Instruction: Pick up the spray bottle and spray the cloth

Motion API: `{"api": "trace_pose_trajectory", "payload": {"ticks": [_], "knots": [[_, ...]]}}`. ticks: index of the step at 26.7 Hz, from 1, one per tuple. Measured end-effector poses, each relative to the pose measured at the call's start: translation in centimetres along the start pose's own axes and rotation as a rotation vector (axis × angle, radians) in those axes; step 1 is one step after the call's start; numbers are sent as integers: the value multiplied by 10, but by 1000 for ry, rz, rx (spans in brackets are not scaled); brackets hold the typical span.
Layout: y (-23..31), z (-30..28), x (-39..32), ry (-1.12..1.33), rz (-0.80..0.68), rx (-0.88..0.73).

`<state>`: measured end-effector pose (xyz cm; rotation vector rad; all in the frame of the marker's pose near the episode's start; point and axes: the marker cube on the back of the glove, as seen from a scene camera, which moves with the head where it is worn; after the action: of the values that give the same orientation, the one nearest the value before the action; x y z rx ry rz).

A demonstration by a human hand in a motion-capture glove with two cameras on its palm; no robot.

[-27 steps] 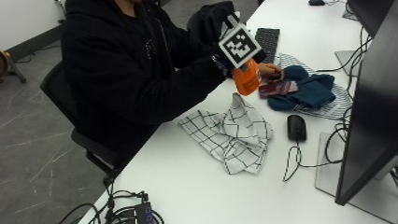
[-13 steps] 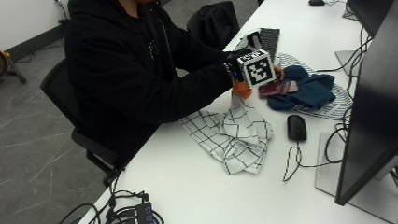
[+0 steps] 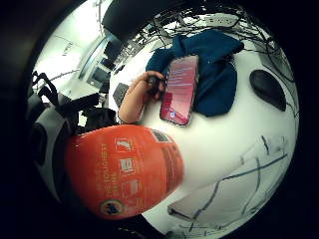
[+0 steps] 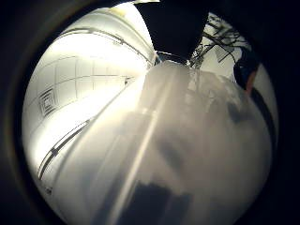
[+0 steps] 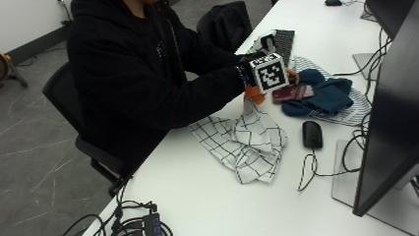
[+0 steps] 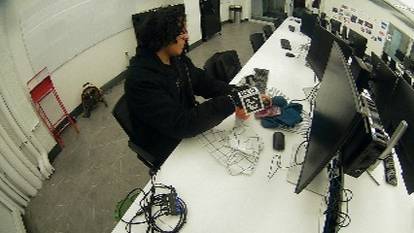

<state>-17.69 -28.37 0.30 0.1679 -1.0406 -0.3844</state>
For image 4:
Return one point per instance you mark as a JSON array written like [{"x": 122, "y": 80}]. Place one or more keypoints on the person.
[{"x": 245, "y": 70}]

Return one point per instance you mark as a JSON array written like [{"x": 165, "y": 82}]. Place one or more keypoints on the long ceiling light rail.
[
  {"x": 61, "y": 146},
  {"x": 116, "y": 38}
]

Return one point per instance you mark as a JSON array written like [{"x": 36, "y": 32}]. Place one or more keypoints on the square ceiling air vent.
[{"x": 47, "y": 102}]

